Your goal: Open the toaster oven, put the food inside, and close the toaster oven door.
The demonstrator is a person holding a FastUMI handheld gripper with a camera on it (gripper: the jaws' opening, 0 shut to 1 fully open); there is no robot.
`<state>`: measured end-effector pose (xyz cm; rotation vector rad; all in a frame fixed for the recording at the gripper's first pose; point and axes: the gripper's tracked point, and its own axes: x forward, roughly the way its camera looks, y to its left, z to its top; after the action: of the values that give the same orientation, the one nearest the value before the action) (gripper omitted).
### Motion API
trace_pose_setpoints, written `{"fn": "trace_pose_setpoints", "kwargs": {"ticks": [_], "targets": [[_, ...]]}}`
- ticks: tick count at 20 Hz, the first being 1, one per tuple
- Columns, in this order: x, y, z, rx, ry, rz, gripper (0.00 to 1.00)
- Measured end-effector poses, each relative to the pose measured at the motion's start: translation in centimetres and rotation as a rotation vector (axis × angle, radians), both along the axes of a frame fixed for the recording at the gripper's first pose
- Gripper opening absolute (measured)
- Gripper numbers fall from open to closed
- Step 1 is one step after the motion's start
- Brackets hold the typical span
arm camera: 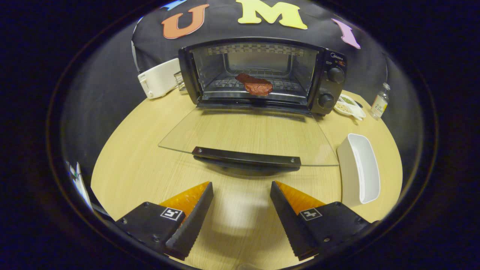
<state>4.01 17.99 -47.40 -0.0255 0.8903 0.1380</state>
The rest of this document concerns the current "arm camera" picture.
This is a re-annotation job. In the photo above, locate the black backdrop cloth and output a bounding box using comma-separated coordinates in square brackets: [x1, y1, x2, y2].
[62, 0, 424, 177]

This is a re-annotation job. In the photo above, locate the white bread toaster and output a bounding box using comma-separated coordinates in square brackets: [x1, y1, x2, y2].
[137, 58, 182, 100]

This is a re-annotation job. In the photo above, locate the white rectangular tray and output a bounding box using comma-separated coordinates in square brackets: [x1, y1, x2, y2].
[336, 133, 381, 208]

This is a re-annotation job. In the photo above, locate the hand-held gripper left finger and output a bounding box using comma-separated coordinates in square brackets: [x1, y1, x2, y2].
[114, 181, 214, 261]

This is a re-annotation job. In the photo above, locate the red-brown meat slice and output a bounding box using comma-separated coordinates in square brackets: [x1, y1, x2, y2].
[235, 73, 273, 96]

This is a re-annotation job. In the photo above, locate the metal wire rack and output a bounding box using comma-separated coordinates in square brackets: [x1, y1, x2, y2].
[174, 71, 188, 92]

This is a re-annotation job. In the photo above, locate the black toaster oven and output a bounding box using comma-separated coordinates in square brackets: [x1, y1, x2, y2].
[157, 36, 347, 177]

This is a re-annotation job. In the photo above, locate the white divided dish with grains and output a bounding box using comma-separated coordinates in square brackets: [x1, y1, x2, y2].
[333, 94, 366, 121]

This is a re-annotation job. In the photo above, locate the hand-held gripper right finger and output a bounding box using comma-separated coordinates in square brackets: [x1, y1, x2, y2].
[270, 181, 372, 261]

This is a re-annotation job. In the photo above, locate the clear glass bottle yellow label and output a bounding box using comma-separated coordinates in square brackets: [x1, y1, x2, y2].
[369, 82, 391, 120]

